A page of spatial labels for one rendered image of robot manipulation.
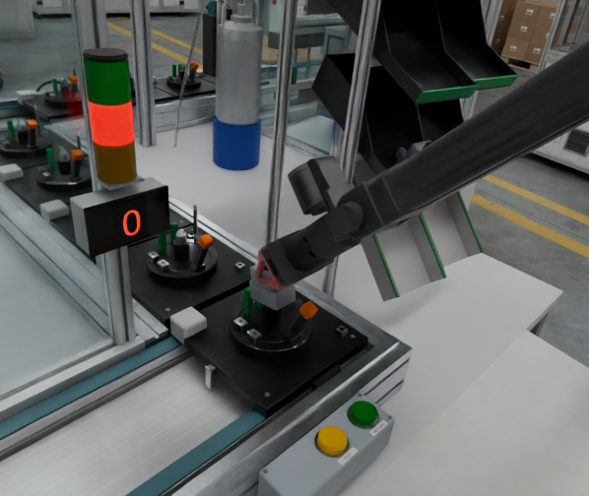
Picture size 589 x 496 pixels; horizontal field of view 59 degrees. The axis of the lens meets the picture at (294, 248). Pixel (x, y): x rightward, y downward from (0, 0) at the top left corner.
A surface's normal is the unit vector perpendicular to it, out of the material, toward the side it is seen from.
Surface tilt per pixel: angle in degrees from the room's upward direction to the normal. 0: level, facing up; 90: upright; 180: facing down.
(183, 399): 0
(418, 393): 0
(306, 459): 0
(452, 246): 45
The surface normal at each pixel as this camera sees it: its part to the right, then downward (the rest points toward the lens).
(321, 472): 0.09, -0.85
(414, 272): 0.47, -0.27
